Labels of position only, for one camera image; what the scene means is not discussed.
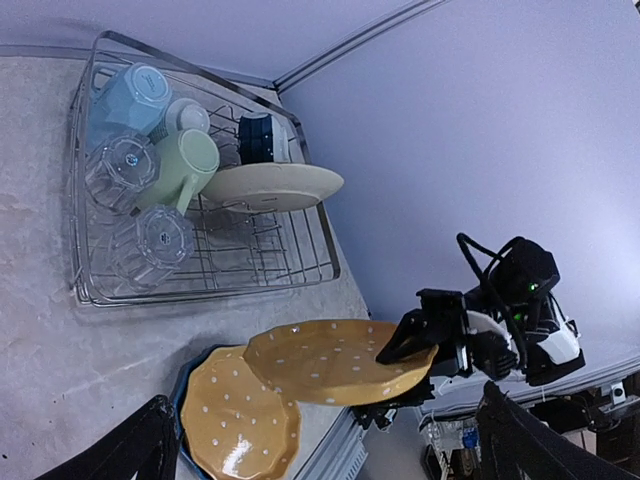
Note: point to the metal wire dish rack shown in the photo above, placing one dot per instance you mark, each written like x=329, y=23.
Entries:
x=236, y=253

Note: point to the clear glass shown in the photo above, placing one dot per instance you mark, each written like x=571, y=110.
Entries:
x=123, y=167
x=141, y=252

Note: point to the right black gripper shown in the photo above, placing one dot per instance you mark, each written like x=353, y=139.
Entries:
x=470, y=344

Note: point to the aluminium front rail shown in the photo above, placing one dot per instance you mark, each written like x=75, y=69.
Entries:
x=341, y=454

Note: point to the blue dotted plate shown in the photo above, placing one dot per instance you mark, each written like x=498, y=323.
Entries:
x=177, y=399

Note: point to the clear glass far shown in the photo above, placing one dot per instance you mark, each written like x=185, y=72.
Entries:
x=123, y=167

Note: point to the right corner aluminium post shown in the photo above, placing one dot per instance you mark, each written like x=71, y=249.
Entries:
x=355, y=40

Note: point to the clear glass near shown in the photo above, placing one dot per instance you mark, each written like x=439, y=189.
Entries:
x=141, y=252

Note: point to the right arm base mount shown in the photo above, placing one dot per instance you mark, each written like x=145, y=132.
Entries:
x=380, y=415

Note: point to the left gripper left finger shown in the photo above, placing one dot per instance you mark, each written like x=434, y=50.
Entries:
x=143, y=446

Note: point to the dark blue bowl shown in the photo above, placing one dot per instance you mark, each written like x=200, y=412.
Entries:
x=262, y=139

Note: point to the yellow dotted plate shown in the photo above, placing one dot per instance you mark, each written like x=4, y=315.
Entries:
x=235, y=426
x=333, y=362

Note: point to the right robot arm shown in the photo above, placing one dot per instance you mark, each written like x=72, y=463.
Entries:
x=509, y=325

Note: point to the green mug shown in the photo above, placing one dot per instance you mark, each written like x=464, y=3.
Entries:
x=189, y=160

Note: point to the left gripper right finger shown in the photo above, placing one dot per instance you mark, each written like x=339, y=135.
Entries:
x=516, y=445

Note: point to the light blue faceted cup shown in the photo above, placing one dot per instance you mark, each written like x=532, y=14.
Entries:
x=134, y=97

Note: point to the beige plate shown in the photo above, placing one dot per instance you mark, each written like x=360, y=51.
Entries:
x=271, y=187

